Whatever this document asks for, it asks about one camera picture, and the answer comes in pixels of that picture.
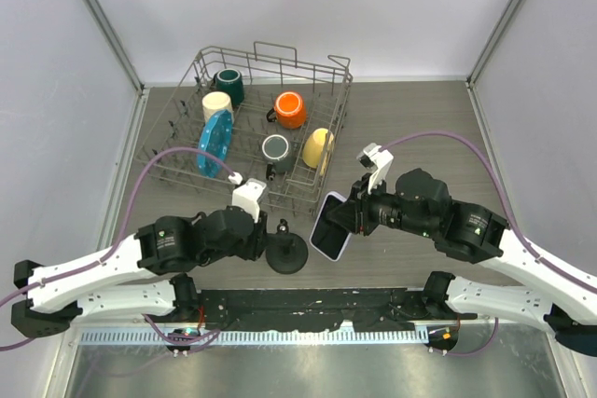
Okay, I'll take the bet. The cream white mug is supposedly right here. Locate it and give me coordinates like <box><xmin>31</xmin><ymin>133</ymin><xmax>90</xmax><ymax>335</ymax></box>
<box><xmin>201</xmin><ymin>91</ymin><xmax>233</xmax><ymax>122</ymax></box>

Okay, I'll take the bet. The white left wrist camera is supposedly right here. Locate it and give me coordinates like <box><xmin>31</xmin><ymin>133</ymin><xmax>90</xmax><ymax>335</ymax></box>
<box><xmin>231</xmin><ymin>178</ymin><xmax>268</xmax><ymax>223</ymax></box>

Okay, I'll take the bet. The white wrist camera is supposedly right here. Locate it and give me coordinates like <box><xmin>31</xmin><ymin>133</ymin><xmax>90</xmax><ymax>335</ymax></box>
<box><xmin>231</xmin><ymin>178</ymin><xmax>268</xmax><ymax>223</ymax></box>
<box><xmin>357</xmin><ymin>143</ymin><xmax>394</xmax><ymax>194</ymax></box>

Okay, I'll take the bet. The dark green mug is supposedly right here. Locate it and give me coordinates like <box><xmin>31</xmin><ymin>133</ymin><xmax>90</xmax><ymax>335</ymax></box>
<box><xmin>215</xmin><ymin>68</ymin><xmax>244</xmax><ymax>108</ymax></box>

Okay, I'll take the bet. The black front mounting rail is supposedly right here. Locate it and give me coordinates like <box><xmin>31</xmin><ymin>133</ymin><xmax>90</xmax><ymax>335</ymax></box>
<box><xmin>200</xmin><ymin>288</ymin><xmax>456</xmax><ymax>333</ymax></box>

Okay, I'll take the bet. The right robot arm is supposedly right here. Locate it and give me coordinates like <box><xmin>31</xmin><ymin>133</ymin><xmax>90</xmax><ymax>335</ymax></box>
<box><xmin>310</xmin><ymin>169</ymin><xmax>596</xmax><ymax>356</ymax></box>

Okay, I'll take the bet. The white slotted cable duct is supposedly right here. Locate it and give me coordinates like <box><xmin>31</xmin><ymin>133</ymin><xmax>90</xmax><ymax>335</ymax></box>
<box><xmin>78</xmin><ymin>325</ymin><xmax>428</xmax><ymax>347</ymax></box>

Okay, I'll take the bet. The lilac smartphone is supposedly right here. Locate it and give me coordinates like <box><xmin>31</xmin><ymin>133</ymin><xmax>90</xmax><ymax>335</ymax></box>
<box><xmin>309</xmin><ymin>191</ymin><xmax>351</xmax><ymax>262</ymax></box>

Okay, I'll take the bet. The black phone stand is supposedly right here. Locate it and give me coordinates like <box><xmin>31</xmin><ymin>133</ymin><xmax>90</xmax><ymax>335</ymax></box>
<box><xmin>265</xmin><ymin>219</ymin><xmax>309</xmax><ymax>275</ymax></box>

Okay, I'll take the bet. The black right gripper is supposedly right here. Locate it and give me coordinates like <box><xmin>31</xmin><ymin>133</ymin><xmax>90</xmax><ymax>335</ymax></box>
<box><xmin>327</xmin><ymin>172</ymin><xmax>437</xmax><ymax>239</ymax></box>

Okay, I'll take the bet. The grey wire dish rack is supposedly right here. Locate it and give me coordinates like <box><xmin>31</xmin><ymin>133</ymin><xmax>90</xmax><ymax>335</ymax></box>
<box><xmin>134</xmin><ymin>41</ymin><xmax>353</xmax><ymax>215</ymax></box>

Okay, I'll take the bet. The yellow mug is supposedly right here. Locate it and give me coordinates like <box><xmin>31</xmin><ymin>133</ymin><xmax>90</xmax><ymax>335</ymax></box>
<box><xmin>302</xmin><ymin>128</ymin><xmax>334</xmax><ymax>169</ymax></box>

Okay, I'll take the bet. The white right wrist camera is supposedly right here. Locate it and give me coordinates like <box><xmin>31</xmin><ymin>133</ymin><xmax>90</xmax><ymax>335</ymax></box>
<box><xmin>357</xmin><ymin>143</ymin><xmax>394</xmax><ymax>194</ymax></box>

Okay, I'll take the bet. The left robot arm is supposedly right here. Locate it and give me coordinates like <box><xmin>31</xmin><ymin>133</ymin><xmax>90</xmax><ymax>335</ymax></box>
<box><xmin>10</xmin><ymin>206</ymin><xmax>268</xmax><ymax>338</ymax></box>

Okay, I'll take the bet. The orange mug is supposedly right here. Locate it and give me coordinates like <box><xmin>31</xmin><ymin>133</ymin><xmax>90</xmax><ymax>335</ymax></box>
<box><xmin>266</xmin><ymin>91</ymin><xmax>307</xmax><ymax>130</ymax></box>

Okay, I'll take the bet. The blue polka dot plate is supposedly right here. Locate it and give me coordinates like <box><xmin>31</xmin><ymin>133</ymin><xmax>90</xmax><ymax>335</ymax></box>
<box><xmin>197</xmin><ymin>109</ymin><xmax>232</xmax><ymax>178</ymax></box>

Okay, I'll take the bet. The grey mug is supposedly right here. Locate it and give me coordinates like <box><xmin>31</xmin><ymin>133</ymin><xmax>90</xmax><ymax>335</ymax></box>
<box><xmin>261</xmin><ymin>134</ymin><xmax>296</xmax><ymax>181</ymax></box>

